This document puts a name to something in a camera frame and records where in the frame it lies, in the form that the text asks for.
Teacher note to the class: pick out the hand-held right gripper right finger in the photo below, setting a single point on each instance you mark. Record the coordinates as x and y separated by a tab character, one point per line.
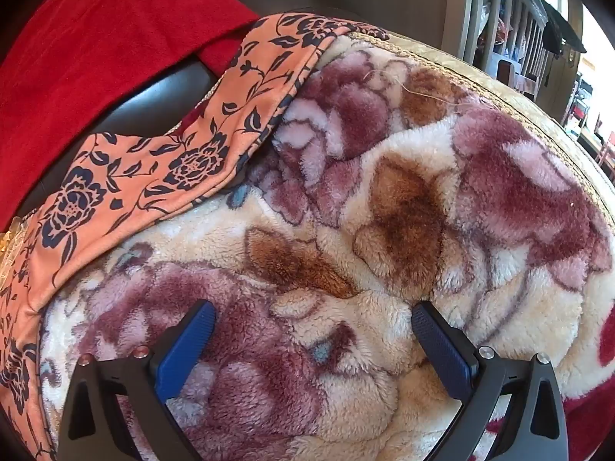
442	353

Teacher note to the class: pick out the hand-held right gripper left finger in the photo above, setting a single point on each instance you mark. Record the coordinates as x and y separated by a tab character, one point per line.
187	353

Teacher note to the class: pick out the orange floral garment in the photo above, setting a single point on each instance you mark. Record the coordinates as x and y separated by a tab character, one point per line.
144	173

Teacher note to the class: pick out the floral fleece blanket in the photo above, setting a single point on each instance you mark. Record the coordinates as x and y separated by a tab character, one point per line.
384	201

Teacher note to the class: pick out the cream lace cloth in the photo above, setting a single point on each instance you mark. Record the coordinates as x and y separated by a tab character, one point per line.
9	240

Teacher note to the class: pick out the black leather sofa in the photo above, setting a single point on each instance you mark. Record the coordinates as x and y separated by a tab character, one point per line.
158	91

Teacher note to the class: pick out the red blanket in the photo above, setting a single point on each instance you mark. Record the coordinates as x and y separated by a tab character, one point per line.
96	57

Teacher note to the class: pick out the grey wooden chair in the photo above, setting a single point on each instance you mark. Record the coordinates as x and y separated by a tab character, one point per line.
473	19

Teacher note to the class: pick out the black cloth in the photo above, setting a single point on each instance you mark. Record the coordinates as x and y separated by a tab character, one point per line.
559	33

